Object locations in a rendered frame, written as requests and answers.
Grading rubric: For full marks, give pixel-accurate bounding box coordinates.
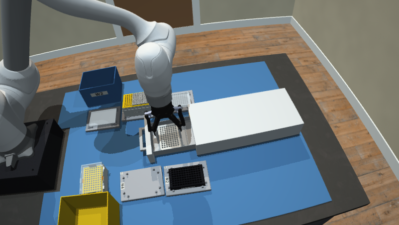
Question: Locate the yellow open-top bin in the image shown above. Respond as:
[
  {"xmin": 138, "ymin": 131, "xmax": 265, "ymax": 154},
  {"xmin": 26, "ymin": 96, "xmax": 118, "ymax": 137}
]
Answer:
[{"xmin": 58, "ymin": 192, "xmax": 120, "ymax": 225}]

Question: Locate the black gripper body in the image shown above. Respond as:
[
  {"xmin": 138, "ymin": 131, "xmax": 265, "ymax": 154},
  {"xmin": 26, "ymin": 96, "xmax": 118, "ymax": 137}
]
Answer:
[{"xmin": 151, "ymin": 101, "xmax": 175, "ymax": 119}]

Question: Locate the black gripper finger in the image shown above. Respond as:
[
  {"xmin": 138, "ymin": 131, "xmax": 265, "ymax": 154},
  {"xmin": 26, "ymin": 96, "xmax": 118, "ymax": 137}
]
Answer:
[
  {"xmin": 144, "ymin": 111, "xmax": 162, "ymax": 142},
  {"xmin": 165, "ymin": 105, "xmax": 186, "ymax": 138}
]

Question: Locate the blue flat mat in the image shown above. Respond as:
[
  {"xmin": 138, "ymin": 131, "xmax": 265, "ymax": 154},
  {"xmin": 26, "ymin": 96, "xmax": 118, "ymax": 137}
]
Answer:
[{"xmin": 39, "ymin": 61, "xmax": 332, "ymax": 225}]

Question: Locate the dark blue open bin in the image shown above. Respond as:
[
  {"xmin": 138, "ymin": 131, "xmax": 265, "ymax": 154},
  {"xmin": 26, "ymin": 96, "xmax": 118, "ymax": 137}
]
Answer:
[{"xmin": 79, "ymin": 66, "xmax": 122, "ymax": 107}]

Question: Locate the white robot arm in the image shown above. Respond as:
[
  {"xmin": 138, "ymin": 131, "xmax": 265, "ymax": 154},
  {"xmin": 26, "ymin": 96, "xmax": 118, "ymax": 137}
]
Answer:
[{"xmin": 0, "ymin": 0, "xmax": 176, "ymax": 168}]

